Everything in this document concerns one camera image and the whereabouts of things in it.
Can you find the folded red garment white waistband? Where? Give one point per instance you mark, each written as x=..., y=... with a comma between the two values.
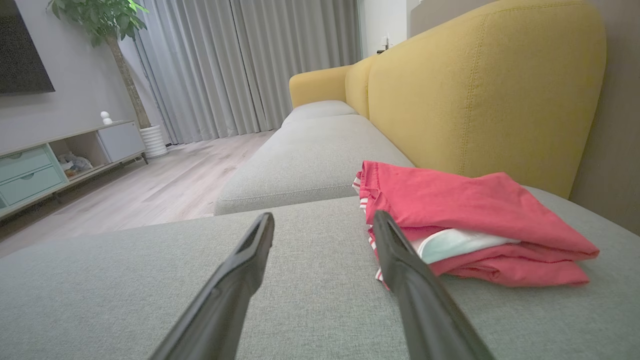
x=525, y=275

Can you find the grey sofa seat cushion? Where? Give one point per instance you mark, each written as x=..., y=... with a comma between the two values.
x=317, y=110
x=310, y=160

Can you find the clutter pile in cabinet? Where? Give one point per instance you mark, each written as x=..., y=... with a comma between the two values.
x=75, y=164

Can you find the black wall television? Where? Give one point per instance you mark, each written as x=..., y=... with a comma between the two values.
x=22, y=45

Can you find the white ribbed plant pot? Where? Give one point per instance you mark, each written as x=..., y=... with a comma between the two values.
x=153, y=141

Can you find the grey tv cabinet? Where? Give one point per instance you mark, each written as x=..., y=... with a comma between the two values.
x=120, y=142

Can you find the green potted tree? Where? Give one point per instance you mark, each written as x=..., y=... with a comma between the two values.
x=100, y=17

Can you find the large grey sofa chaise seat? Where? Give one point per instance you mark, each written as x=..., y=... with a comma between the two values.
x=320, y=280

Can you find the red white-striped garment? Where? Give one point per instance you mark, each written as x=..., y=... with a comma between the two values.
x=450, y=200

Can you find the light teal cabinet drawer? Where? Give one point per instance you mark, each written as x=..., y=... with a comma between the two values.
x=25, y=164
x=30, y=186

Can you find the small white figurine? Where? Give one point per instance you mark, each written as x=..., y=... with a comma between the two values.
x=106, y=118

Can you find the narrow yellow sofa back cushion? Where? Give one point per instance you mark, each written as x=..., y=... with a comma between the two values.
x=357, y=85

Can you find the white wall socket plug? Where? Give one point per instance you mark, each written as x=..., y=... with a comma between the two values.
x=385, y=42

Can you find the grey pleated curtain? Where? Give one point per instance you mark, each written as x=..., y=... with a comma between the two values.
x=240, y=65

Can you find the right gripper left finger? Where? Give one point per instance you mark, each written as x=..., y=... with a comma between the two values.
x=225, y=300

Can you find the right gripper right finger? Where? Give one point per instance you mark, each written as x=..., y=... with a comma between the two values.
x=425, y=310

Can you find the wide yellow sofa back cushion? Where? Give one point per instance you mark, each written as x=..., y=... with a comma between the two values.
x=475, y=90

